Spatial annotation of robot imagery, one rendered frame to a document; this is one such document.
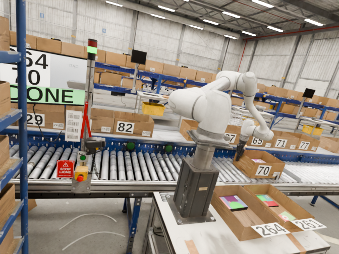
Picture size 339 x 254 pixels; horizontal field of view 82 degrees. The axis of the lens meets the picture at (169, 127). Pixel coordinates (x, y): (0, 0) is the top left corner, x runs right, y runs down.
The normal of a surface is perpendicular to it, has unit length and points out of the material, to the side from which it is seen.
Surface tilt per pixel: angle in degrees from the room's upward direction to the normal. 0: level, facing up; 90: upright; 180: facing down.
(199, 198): 90
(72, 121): 90
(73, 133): 90
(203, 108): 82
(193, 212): 90
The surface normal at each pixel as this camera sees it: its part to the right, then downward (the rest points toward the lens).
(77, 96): 0.58, 0.27
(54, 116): 0.27, 0.33
